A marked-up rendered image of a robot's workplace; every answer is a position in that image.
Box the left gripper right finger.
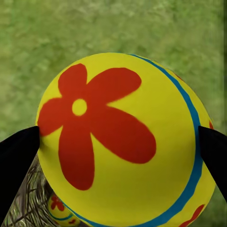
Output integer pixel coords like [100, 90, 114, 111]
[198, 126, 227, 202]

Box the easter egg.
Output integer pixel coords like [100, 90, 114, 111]
[35, 52, 216, 227]
[47, 192, 83, 227]

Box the wicker basket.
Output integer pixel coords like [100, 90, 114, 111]
[1, 154, 89, 227]

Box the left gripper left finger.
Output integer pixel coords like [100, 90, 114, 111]
[0, 126, 40, 227]

